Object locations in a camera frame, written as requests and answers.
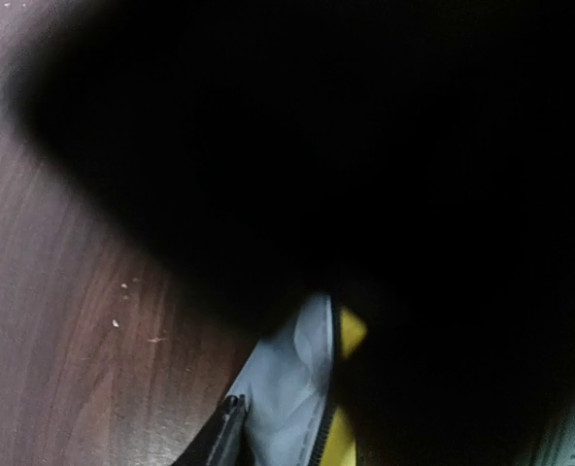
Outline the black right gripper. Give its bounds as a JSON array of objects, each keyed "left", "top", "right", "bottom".
[{"left": 7, "top": 1, "right": 575, "bottom": 465}]

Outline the grey zip pouch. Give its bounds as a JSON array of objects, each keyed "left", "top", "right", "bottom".
[{"left": 170, "top": 290, "right": 347, "bottom": 466}]

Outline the yellow sponge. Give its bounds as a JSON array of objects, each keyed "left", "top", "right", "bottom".
[{"left": 321, "top": 307, "right": 367, "bottom": 466}]

